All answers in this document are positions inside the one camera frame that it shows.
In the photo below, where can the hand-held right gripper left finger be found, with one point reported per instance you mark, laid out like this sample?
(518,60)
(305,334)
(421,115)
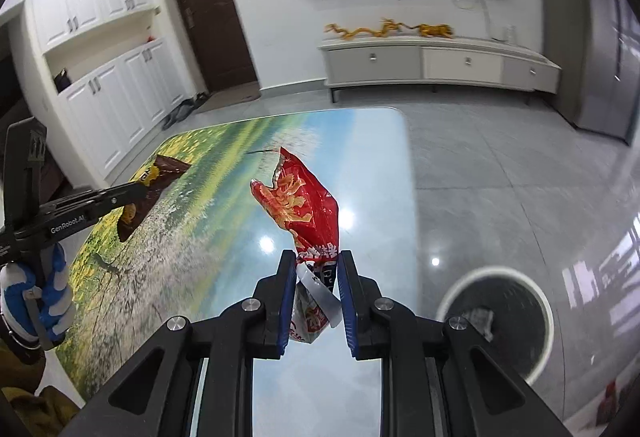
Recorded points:
(286,297)

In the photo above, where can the dark brown door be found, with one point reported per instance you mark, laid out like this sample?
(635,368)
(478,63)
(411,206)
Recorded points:
(210,17)

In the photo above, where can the long golden dragon ornament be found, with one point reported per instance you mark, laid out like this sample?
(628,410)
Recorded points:
(370,31)

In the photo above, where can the grey door mat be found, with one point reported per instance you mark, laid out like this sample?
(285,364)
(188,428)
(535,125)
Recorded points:
(235,99)

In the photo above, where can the brown snack packet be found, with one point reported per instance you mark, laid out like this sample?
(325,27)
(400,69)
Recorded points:
(160,172)

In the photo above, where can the black bag in cabinet niche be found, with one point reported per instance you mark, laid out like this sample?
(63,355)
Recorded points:
(62,81)

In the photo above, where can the person's left forearm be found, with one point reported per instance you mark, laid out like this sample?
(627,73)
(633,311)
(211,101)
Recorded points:
(30,397)

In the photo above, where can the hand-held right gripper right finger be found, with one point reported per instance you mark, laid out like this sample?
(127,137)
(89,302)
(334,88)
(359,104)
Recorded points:
(346,307)

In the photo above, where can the grey tall cabinet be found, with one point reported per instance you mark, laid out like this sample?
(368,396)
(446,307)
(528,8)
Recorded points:
(590,42)

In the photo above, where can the small golden dragon ornament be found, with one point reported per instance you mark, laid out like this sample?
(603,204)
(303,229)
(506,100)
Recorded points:
(435,31)

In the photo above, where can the round white trash bin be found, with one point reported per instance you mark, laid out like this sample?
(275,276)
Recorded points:
(520,317)

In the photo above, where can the white wall cabinet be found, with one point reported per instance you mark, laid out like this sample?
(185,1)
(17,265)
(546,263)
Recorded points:
(110,92)

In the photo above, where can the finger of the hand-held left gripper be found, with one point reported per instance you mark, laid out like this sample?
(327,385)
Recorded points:
(120,196)

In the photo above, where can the person's left hand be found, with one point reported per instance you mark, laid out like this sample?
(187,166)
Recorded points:
(50,297)

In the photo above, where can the red snack packet orange print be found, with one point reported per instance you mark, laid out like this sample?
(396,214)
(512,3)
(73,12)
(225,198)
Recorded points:
(305,202)

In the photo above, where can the white and grey TV stand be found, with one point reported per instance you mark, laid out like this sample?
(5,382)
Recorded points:
(380,62)

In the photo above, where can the red floor item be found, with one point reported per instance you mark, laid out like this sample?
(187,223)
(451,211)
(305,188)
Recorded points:
(609,399)

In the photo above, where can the grey slippers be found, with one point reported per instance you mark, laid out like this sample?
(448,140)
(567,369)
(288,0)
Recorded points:
(177,114)

